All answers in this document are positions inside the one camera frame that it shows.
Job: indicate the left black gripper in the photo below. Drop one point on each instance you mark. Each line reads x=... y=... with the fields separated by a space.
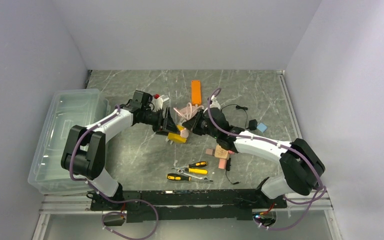
x=169 y=124

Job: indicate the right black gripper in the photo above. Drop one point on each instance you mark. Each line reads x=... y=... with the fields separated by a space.
x=192 y=124

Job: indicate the yellow cube socket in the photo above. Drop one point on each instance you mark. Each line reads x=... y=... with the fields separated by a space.
x=176 y=138

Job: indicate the blue usb charger plug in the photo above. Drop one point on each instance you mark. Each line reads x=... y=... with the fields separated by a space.
x=261 y=127

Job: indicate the round pink power socket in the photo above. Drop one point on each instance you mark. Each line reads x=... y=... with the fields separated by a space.
x=184 y=133

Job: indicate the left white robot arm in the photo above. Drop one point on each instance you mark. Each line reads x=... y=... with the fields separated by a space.
x=84 y=154

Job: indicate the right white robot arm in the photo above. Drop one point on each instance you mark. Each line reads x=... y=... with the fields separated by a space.
x=301 y=168

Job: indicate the beige wooden cube socket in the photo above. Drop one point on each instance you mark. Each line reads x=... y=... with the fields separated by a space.
x=221 y=153

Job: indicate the pink cube socket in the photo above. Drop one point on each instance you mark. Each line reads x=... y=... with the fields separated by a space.
x=222 y=163

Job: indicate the orange power strip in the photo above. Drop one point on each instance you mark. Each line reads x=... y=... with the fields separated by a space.
x=196 y=95

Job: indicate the small yellow black screwdriver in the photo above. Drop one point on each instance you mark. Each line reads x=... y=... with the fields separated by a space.
x=200 y=164

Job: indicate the middle yellow screwdriver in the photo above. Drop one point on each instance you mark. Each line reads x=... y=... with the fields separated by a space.
x=193 y=171

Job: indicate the large black yellow screwdriver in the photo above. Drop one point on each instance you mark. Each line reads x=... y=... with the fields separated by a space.
x=178 y=177

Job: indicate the clear plastic storage bin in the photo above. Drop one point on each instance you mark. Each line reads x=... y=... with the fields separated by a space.
x=67 y=109

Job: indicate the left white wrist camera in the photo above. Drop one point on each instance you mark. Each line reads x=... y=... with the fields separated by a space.
x=160 y=102

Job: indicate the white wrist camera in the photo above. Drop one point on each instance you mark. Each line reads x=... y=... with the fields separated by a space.
x=213 y=103
x=160 y=102

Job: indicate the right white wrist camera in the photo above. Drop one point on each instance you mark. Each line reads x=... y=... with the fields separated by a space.
x=213 y=103

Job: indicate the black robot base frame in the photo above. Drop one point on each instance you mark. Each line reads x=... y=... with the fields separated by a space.
x=190 y=204

